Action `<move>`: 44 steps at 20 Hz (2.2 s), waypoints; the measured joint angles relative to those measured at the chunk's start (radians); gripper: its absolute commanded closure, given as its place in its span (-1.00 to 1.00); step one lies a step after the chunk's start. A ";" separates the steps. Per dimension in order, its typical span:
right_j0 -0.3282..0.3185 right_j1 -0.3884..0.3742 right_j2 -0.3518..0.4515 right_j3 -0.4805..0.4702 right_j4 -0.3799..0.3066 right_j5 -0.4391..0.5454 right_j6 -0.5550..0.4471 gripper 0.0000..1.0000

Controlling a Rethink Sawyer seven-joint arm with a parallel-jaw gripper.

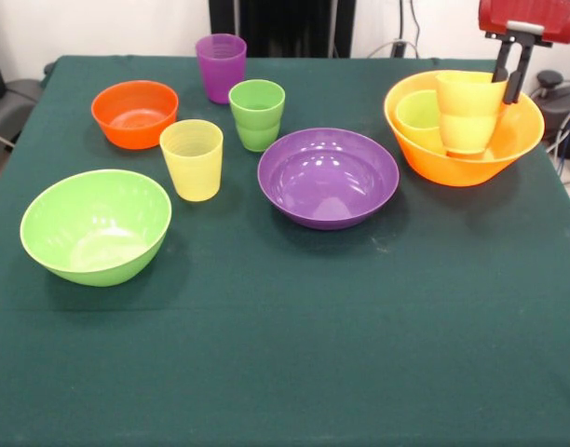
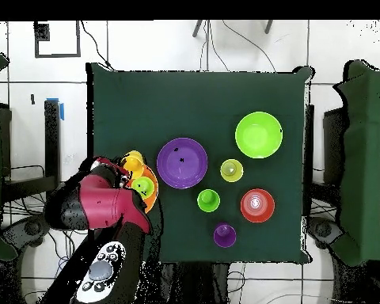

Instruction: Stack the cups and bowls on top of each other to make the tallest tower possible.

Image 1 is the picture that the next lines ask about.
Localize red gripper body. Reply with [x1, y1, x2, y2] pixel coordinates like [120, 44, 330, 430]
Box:
[478, 0, 570, 50]

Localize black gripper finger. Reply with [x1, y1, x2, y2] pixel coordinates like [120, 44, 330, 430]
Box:
[502, 44, 533, 106]
[492, 40, 514, 84]

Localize yellow-orange stepped cup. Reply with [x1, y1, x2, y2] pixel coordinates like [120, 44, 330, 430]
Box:
[435, 70, 509, 156]

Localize large yellow-orange bowl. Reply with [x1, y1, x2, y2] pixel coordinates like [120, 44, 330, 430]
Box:
[384, 69, 546, 188]

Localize light green tapered cup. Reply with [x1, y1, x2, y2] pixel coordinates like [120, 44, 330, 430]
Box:
[395, 89, 445, 153]

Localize purple bowl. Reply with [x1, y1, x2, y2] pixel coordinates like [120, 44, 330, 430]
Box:
[256, 128, 400, 231]

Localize green stepped cup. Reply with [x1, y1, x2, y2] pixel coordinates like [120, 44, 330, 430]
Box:
[227, 79, 286, 154]

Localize purple cup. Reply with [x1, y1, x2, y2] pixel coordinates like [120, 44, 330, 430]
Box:
[194, 33, 248, 105]

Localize yellow tapered cup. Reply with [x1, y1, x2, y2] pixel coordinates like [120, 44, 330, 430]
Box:
[158, 118, 224, 203]

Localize dark green tablecloth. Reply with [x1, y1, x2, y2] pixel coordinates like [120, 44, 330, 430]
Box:
[0, 54, 570, 447]

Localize orange-red bowl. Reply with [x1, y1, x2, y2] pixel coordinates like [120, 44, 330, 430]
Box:
[90, 79, 180, 151]

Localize green bowl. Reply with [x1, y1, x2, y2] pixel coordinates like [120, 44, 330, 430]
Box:
[19, 169, 173, 288]

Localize grey office chair base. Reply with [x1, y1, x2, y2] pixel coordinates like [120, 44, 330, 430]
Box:
[0, 36, 44, 150]

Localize blue and white cable bundle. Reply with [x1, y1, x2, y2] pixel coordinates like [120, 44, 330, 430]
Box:
[545, 102, 570, 176]

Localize black hanging cable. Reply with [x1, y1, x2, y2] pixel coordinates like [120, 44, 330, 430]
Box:
[408, 0, 424, 60]

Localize grey cable with plug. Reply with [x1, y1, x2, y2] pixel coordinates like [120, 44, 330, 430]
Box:
[367, 39, 421, 60]

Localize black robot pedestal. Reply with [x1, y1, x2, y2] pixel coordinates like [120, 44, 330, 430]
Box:
[209, 0, 356, 59]

